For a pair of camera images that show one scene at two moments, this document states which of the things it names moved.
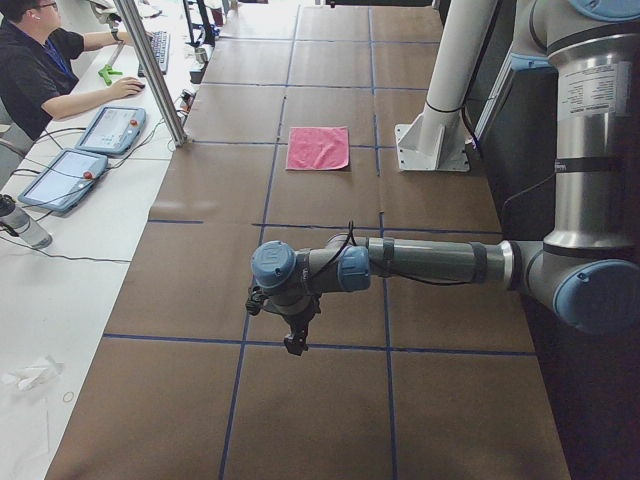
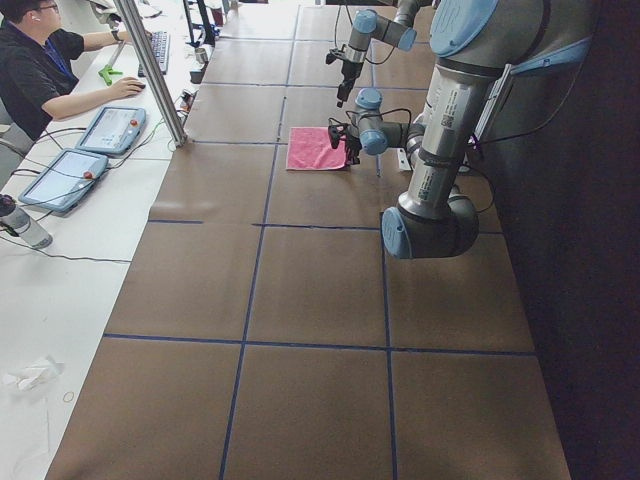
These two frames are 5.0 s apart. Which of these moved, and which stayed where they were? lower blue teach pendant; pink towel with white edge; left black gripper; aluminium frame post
Moved: left black gripper
Stayed: aluminium frame post; pink towel with white edge; lower blue teach pendant
